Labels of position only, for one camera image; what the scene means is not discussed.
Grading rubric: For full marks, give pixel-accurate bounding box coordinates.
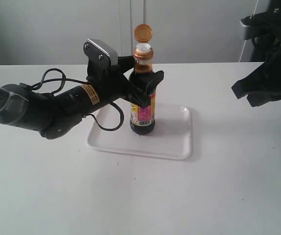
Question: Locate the dark soy sauce bottle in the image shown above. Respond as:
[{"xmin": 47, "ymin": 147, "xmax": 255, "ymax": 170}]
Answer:
[{"xmin": 130, "ymin": 23, "xmax": 156, "ymax": 136}]

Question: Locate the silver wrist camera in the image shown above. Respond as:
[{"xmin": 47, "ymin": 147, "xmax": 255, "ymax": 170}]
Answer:
[
  {"xmin": 83, "ymin": 39, "xmax": 118, "ymax": 70},
  {"xmin": 239, "ymin": 19, "xmax": 252, "ymax": 40}
]

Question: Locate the white cabinet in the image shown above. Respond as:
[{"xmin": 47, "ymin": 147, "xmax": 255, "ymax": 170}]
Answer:
[{"xmin": 0, "ymin": 0, "xmax": 268, "ymax": 65}]

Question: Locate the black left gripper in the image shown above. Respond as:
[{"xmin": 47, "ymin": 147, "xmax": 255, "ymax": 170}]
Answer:
[{"xmin": 83, "ymin": 55, "xmax": 164, "ymax": 108}]

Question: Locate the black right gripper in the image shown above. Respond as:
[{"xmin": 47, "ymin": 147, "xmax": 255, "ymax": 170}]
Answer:
[{"xmin": 231, "ymin": 0, "xmax": 281, "ymax": 107}]

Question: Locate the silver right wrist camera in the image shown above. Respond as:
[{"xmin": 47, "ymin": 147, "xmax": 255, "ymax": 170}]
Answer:
[{"xmin": 239, "ymin": 19, "xmax": 252, "ymax": 40}]

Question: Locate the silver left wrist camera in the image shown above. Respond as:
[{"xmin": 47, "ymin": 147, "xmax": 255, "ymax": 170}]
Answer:
[{"xmin": 83, "ymin": 39, "xmax": 118, "ymax": 70}]

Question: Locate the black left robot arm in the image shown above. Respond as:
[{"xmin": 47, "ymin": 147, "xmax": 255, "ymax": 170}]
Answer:
[{"xmin": 0, "ymin": 39, "xmax": 164, "ymax": 140}]

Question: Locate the white rectangular plastic tray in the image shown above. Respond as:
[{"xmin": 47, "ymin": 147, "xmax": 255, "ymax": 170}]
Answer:
[{"xmin": 87, "ymin": 100, "xmax": 192, "ymax": 160}]

